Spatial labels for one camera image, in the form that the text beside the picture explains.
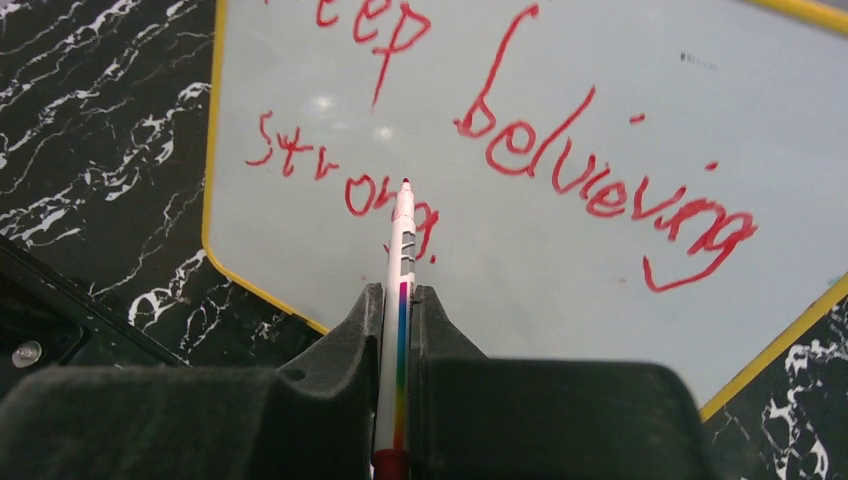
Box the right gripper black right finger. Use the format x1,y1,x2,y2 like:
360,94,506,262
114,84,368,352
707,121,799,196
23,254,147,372
410,286,719,479

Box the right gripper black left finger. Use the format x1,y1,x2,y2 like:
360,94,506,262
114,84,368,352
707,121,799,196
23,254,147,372
1,283,383,479

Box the white marker pen red ends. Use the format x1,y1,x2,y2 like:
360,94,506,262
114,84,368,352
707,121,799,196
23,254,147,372
371,179,417,480

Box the whiteboard with yellow frame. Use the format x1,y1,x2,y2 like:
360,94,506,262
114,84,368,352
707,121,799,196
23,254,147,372
202,1,847,417

